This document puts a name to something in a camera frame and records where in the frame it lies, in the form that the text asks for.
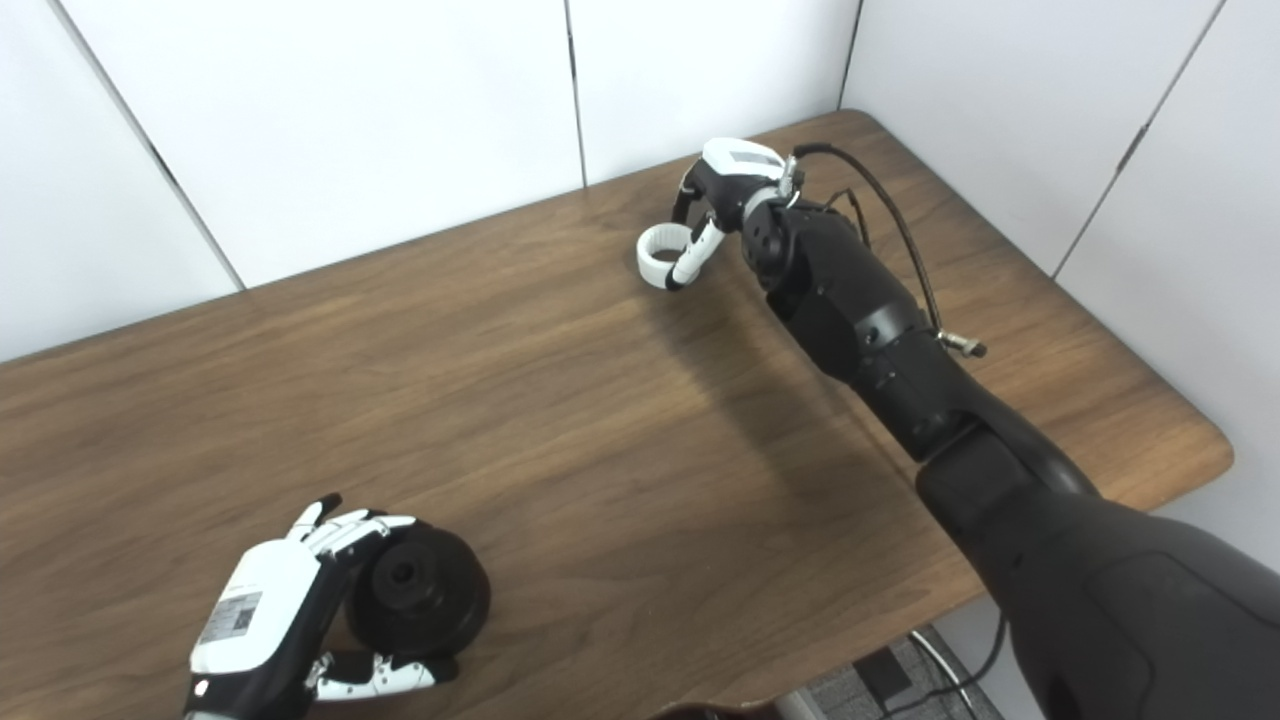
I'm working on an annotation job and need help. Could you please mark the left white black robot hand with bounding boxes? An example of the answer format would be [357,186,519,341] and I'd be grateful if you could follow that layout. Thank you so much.
[183,493,461,720]

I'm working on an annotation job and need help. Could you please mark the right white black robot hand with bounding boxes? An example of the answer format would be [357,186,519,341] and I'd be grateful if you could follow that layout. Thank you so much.
[667,137,801,291]

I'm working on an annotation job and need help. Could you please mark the white toothed plastic ring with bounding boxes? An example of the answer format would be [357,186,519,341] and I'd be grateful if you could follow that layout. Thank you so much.
[636,224,706,291]

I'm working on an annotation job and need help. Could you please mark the round black plastic part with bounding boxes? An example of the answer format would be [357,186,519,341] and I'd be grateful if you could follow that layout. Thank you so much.
[345,520,492,661]

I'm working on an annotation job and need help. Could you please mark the black robot torso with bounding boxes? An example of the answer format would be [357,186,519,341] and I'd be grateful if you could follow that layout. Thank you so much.
[650,700,781,720]

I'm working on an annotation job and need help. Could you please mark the grey floor mat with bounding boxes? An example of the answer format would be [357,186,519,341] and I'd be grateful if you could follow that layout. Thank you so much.
[800,625,1011,720]

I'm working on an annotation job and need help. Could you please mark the thin right arm wire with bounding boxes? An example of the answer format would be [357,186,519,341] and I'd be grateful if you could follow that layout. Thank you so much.
[825,188,871,251]

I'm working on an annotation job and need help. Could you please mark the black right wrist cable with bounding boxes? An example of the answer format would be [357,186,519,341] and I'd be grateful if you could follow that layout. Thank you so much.
[793,143,988,359]

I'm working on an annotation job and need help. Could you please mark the white floor cable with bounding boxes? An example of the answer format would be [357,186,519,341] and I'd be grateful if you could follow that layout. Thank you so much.
[905,630,986,720]

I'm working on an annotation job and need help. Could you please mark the black floor cable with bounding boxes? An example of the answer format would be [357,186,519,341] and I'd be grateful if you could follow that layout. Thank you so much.
[880,610,1009,717]

